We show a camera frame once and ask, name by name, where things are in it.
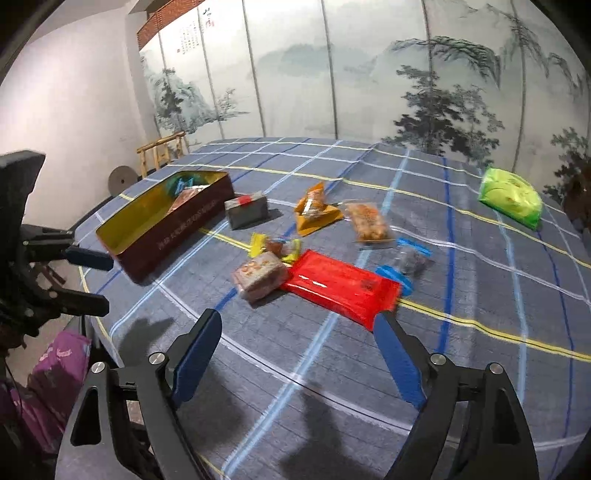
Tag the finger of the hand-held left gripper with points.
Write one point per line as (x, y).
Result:
(83, 303)
(90, 258)

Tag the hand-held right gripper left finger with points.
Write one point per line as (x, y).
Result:
(198, 355)

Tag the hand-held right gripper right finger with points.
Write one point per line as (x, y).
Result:
(399, 360)

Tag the red snack packet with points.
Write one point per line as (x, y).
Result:
(337, 286)

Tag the pink-brown snack packet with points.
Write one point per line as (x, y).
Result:
(258, 274)

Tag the dark red tin box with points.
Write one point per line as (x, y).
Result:
(184, 224)

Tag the yellow-wrapped candy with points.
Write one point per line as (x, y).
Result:
(258, 244)

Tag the grey packet with red label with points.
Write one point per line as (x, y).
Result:
(247, 212)

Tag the clear packet of fried snacks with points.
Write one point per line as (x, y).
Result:
(367, 224)

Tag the purple bag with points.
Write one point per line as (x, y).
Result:
(55, 369)

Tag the blue plaid tablecloth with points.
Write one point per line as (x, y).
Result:
(461, 323)

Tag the round grey stone disc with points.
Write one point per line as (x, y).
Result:
(122, 179)

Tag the clear packet with blue ends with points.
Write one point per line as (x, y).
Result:
(406, 263)

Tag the teal snack packet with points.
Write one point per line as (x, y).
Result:
(183, 183)

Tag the wooden chair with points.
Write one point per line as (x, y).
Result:
(159, 147)

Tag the orange triangular snack packet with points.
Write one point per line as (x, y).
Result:
(318, 221)

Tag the small orange snack packet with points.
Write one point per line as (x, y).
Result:
(311, 198)

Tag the green snack bag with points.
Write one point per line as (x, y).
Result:
(510, 196)

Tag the painted landscape folding screen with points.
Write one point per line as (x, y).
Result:
(323, 69)

